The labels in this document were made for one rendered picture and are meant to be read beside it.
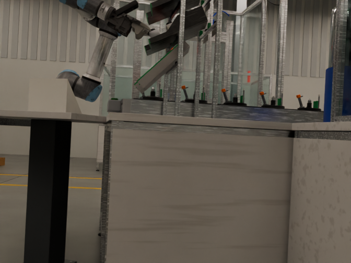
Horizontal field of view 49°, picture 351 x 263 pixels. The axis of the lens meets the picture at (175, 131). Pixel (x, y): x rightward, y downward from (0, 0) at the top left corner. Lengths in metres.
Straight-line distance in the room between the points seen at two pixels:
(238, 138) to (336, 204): 0.44
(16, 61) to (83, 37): 1.84
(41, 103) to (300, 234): 1.45
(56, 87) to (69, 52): 8.48
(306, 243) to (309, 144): 0.37
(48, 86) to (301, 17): 9.77
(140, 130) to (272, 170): 0.56
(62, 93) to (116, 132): 0.75
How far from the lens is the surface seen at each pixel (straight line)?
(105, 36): 2.31
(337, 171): 1.36
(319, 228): 1.46
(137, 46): 3.31
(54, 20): 10.87
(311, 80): 11.18
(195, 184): 1.49
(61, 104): 2.12
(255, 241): 1.62
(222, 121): 1.50
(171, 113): 2.05
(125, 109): 2.01
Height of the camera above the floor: 0.80
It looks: level
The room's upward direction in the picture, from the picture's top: 3 degrees clockwise
